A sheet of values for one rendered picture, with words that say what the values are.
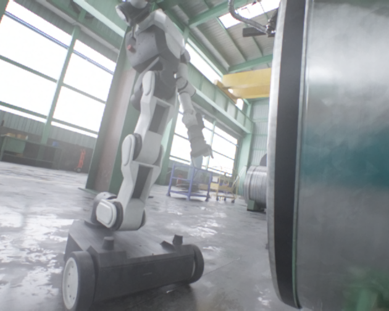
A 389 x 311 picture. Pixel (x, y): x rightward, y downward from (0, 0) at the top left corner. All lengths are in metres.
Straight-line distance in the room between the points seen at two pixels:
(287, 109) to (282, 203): 0.15
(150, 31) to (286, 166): 1.09
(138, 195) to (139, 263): 0.37
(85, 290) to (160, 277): 0.31
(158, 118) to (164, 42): 0.40
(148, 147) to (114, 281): 0.57
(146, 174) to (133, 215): 0.21
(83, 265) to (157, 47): 1.01
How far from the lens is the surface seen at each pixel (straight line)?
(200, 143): 1.11
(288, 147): 0.34
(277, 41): 0.40
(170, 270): 1.02
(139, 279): 0.94
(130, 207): 1.07
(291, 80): 0.36
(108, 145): 4.26
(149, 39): 1.27
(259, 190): 5.91
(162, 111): 1.12
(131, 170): 1.01
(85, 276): 0.82
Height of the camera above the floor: 0.51
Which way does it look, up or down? 7 degrees up
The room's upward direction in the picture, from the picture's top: 10 degrees clockwise
